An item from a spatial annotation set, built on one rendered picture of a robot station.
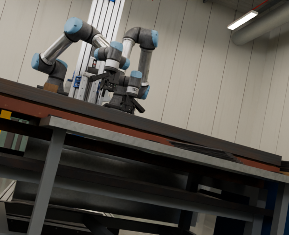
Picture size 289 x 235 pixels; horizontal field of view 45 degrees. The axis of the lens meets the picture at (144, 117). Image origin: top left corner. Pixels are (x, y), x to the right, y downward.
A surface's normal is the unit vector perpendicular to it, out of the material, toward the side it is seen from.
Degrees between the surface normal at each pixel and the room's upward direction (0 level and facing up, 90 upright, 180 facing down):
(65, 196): 90
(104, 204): 90
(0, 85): 90
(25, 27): 90
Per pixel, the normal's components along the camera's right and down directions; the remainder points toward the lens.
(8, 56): 0.26, -0.07
